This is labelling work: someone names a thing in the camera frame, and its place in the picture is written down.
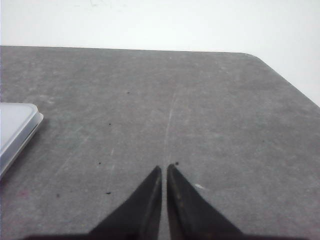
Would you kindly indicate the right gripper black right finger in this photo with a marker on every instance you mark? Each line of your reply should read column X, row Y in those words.
column 190, row 216

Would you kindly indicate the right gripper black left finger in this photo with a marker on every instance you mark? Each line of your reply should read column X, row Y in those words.
column 138, row 218

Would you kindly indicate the silver digital kitchen scale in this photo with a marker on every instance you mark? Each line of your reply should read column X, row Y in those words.
column 18, row 123

